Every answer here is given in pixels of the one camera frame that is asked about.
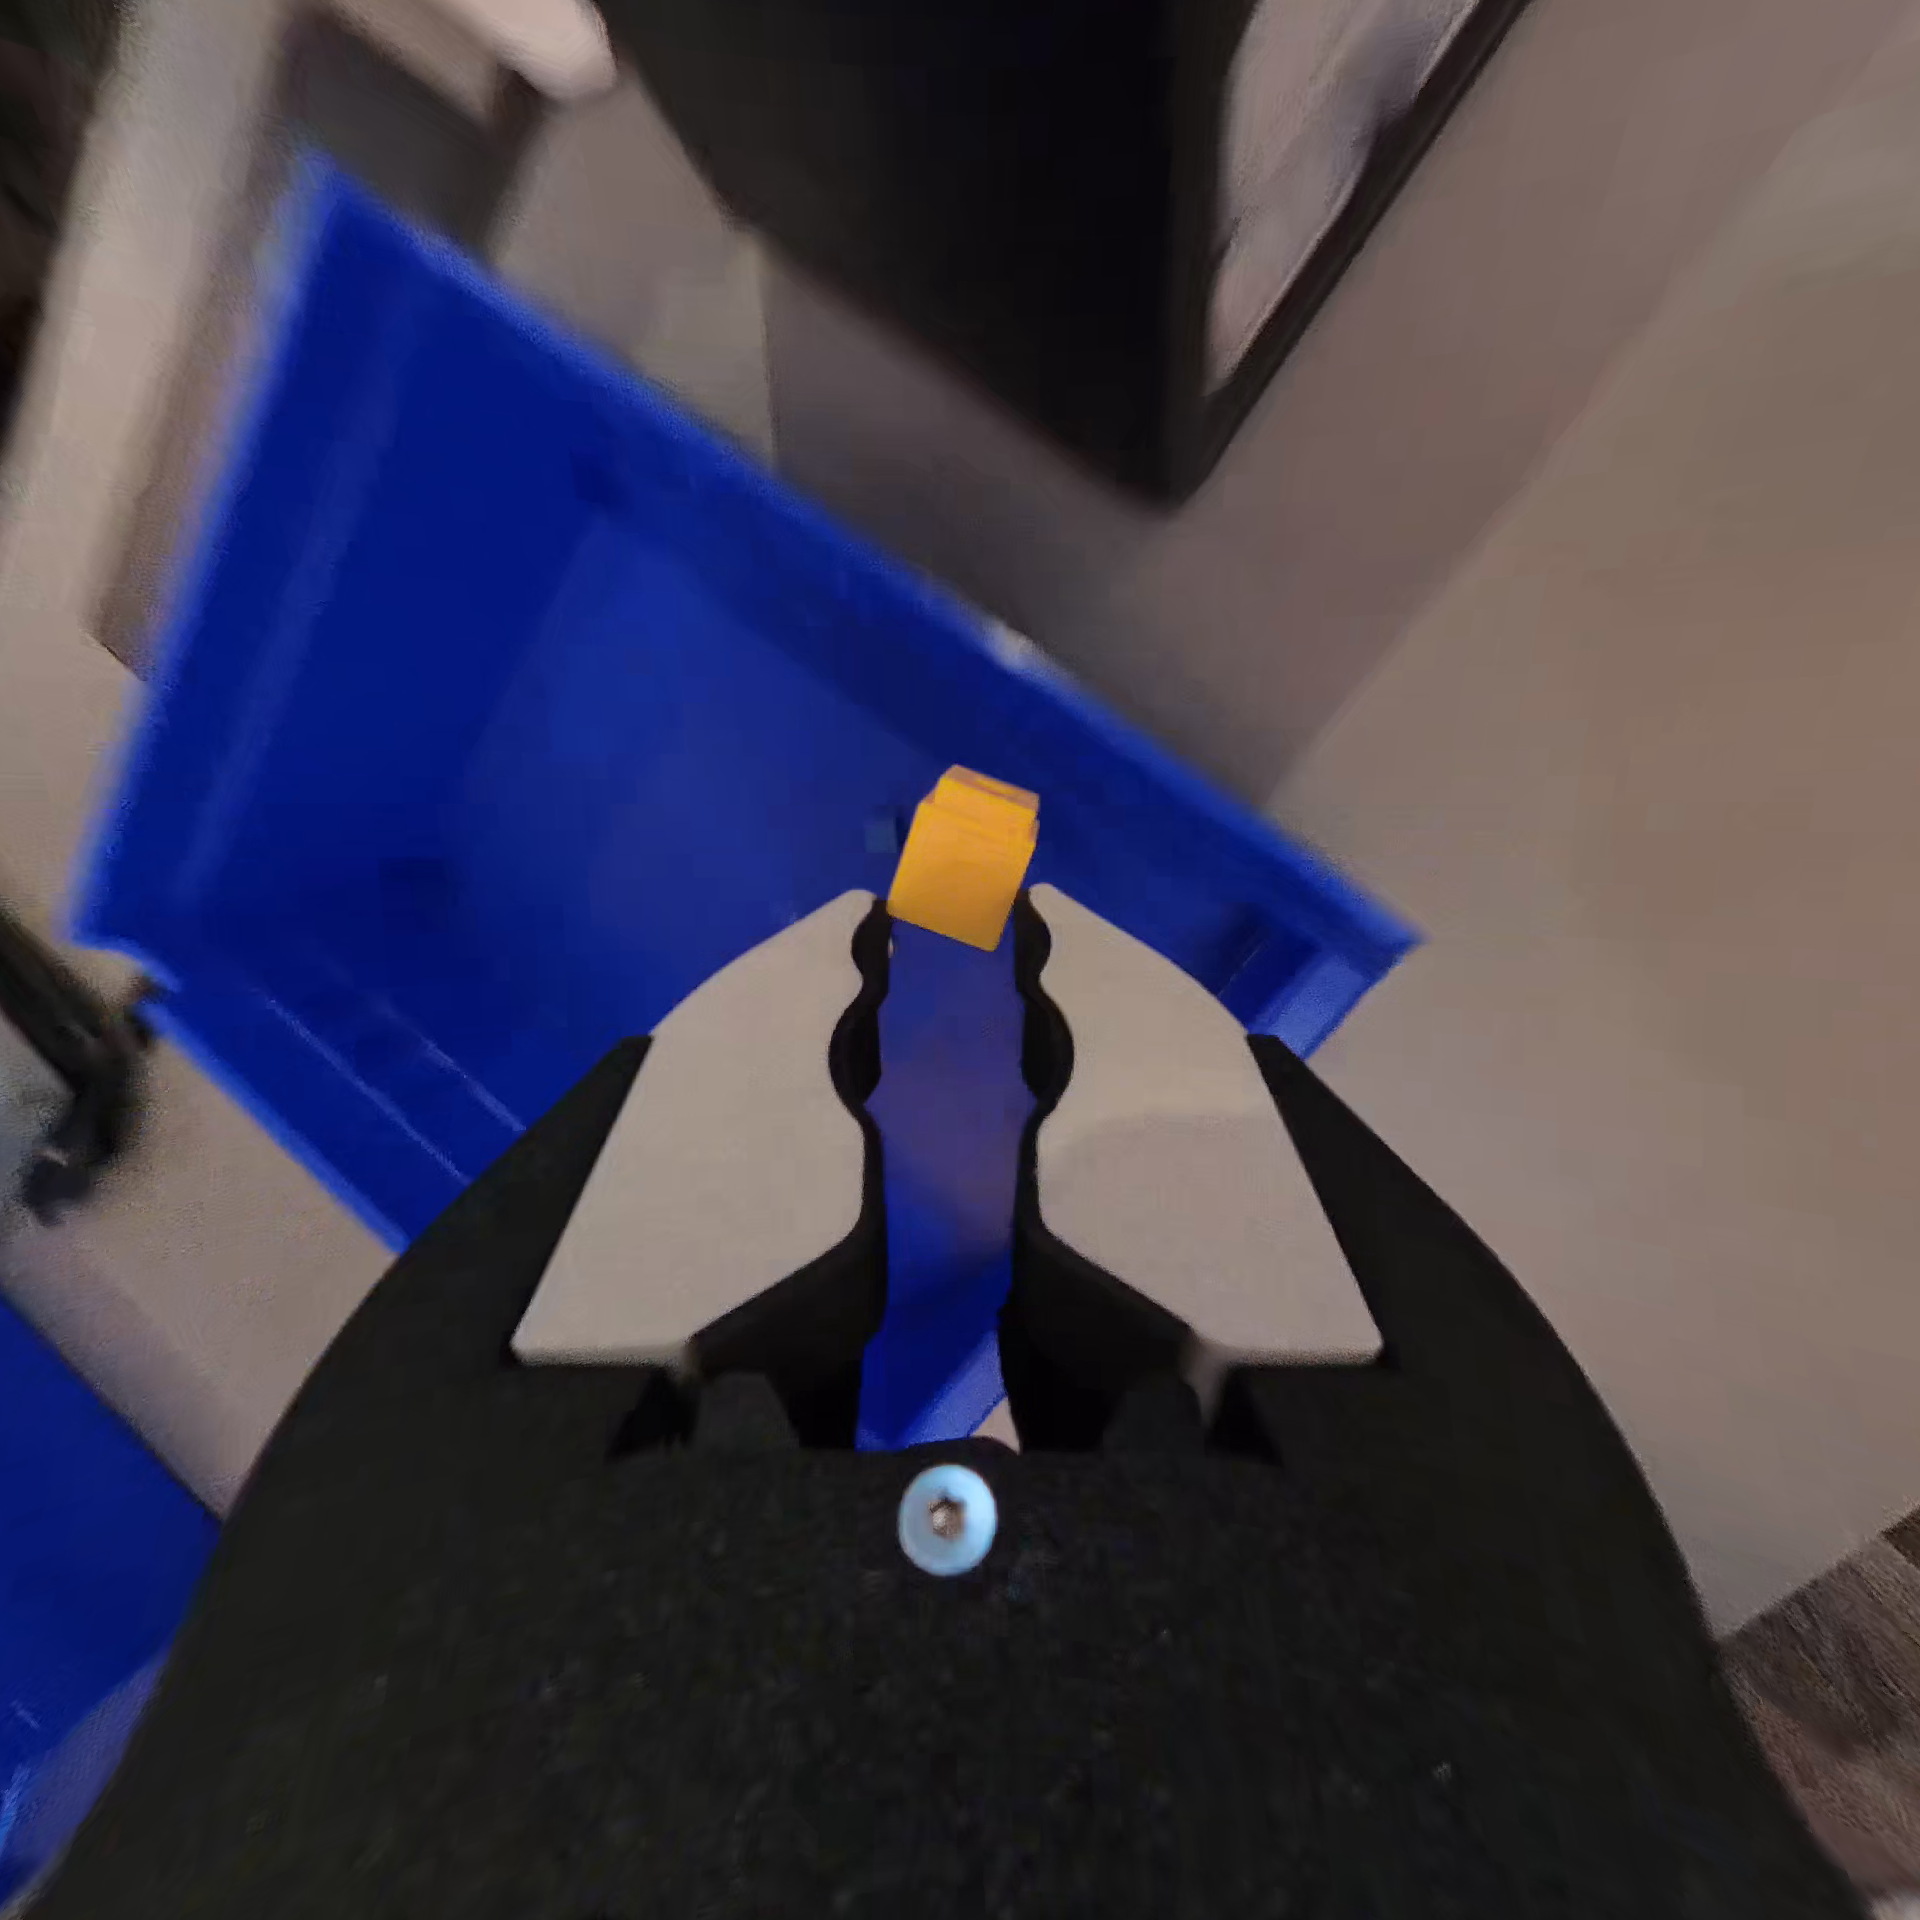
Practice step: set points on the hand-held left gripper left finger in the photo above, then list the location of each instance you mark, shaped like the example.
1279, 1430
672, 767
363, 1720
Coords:
706, 1171

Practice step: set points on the yellow plastic block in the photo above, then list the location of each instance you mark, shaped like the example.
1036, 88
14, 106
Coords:
958, 872

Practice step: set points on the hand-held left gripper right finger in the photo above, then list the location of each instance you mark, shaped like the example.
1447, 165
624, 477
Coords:
1202, 1187

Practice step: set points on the blue plastic object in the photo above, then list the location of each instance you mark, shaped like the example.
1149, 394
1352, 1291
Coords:
77, 1534

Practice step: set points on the set of clear cabinet drawers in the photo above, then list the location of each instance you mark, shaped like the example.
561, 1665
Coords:
1309, 178

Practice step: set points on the blue plastic bin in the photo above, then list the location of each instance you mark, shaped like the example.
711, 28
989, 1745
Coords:
450, 680

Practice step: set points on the black drawer cabinet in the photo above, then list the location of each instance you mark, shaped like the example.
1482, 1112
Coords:
930, 228

